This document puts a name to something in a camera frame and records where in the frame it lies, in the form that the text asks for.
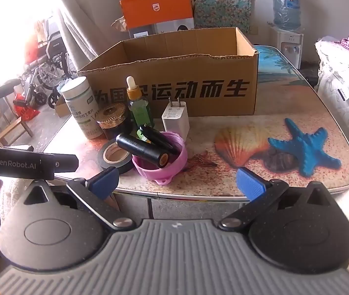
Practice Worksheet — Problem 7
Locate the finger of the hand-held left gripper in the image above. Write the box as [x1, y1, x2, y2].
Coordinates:
[54, 155, 79, 173]

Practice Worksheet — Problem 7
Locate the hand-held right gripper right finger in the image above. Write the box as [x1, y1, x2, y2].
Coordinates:
[218, 167, 332, 231]

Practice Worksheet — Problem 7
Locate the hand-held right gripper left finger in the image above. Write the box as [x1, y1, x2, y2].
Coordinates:
[24, 166, 136, 231]

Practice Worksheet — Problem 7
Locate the black tape roll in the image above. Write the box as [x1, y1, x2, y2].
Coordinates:
[96, 138, 135, 175]

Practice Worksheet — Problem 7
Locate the black cylinder tube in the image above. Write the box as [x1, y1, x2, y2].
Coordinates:
[139, 125, 179, 156]
[115, 133, 169, 169]

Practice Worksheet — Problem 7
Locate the white supplement bottle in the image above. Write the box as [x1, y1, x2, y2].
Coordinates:
[61, 76, 104, 140]

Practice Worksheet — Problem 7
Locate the small green tube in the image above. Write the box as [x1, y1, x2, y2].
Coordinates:
[137, 128, 151, 143]

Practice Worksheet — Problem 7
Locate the black jar with gold lid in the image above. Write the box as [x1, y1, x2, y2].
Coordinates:
[96, 102, 132, 140]

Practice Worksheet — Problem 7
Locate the pink plastic bowl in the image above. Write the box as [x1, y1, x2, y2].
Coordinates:
[131, 131, 188, 186]

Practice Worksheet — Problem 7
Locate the green dropper bottle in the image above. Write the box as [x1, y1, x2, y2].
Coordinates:
[126, 76, 155, 130]

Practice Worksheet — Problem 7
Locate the white charger plug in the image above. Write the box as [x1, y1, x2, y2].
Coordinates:
[161, 96, 190, 134]

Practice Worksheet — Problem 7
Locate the brown cardboard box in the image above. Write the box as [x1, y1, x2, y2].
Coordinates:
[77, 27, 259, 118]

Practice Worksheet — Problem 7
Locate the red plastic bag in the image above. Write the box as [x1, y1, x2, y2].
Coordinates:
[14, 97, 40, 123]

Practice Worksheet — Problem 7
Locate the small open cardboard box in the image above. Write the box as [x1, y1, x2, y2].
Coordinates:
[54, 95, 74, 117]

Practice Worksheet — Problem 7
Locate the wooden stool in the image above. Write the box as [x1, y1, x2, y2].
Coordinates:
[0, 79, 35, 146]

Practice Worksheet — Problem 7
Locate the wheelchair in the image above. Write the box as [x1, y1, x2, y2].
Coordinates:
[21, 15, 77, 109]

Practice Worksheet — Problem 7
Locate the white curtain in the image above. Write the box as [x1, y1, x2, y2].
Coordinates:
[50, 0, 123, 71]

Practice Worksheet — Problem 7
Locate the white water dispenser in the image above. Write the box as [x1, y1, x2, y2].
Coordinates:
[270, 26, 304, 70]

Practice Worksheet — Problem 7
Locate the brown paper bag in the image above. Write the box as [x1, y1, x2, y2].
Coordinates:
[111, 17, 129, 32]

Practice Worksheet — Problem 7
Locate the orange product box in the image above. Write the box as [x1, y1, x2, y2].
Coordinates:
[120, 0, 195, 39]

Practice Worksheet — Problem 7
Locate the blue water jug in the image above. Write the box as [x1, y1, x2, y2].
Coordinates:
[272, 0, 301, 31]

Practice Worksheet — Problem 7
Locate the floral cloth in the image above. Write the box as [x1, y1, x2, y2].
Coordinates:
[121, 0, 264, 33]

